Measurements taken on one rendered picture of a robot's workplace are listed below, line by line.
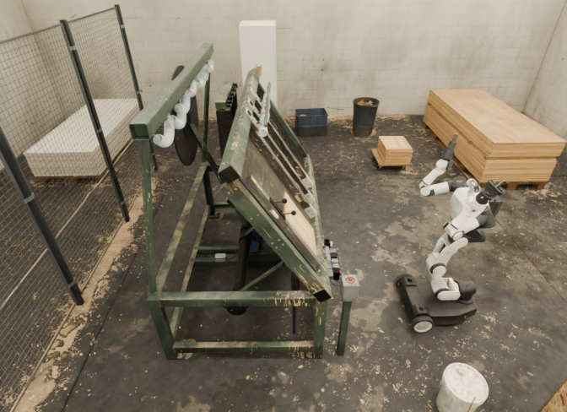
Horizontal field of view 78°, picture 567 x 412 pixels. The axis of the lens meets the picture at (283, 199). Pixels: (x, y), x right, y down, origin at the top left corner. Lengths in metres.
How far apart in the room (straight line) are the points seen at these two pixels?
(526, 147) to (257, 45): 4.28
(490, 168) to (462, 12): 3.57
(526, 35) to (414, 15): 2.35
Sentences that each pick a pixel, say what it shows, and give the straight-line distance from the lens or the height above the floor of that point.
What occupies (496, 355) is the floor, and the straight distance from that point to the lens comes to 3.90.
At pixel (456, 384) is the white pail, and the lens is 3.15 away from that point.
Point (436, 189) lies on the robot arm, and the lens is 3.30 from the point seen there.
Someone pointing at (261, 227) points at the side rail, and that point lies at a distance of 2.29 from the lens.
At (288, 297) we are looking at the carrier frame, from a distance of 2.79.
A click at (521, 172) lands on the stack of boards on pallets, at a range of 6.24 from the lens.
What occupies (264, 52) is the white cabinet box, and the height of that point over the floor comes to 1.65.
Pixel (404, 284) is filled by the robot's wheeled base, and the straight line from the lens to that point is 3.86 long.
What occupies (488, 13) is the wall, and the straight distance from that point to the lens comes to 8.62.
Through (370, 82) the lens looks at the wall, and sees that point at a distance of 8.10.
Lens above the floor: 2.92
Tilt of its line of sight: 34 degrees down
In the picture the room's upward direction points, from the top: 1 degrees counter-clockwise
